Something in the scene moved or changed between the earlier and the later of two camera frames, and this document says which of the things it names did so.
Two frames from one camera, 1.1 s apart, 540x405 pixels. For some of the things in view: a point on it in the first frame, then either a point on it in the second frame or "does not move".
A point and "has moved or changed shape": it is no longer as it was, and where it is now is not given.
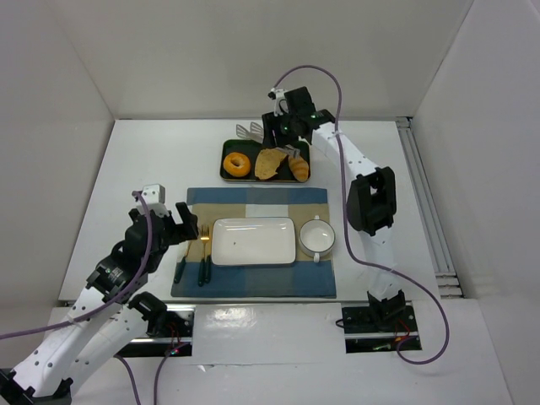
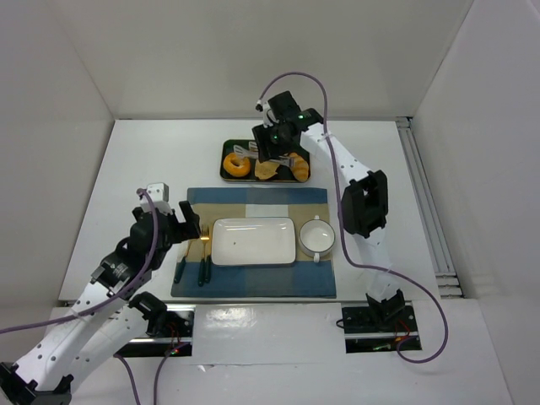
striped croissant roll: x=299 y=168 does not move
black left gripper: x=167 y=228 does not move
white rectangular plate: x=253 y=240 does not move
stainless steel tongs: x=256 y=133 has moved or changed shape
